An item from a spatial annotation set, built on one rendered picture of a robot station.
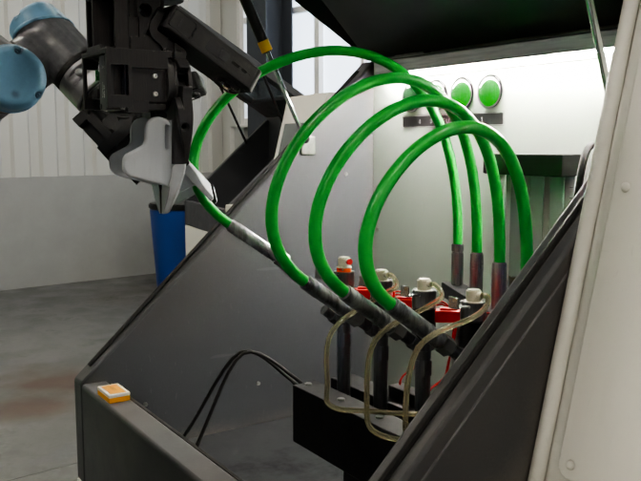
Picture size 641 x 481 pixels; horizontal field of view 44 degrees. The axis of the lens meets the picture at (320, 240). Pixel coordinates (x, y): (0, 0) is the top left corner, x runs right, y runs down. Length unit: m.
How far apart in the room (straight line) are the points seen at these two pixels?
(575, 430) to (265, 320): 0.71
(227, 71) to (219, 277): 0.58
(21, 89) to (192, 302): 0.47
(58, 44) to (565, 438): 0.80
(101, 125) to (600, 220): 0.66
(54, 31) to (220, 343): 0.54
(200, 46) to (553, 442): 0.50
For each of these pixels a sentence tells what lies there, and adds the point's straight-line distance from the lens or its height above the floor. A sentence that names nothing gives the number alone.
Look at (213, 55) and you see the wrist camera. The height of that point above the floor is 1.39.
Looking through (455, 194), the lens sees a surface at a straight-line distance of 1.16.
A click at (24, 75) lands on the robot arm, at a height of 1.38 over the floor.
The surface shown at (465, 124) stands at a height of 1.32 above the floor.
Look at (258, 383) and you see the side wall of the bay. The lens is 1.38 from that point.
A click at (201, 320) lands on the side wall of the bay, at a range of 1.31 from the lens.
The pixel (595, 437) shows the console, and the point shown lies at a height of 1.05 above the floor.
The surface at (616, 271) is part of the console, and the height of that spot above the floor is 1.19.
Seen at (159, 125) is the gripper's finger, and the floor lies 1.32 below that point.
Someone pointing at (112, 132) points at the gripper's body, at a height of 1.32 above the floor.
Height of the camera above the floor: 1.30
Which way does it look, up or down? 7 degrees down
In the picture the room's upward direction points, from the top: straight up
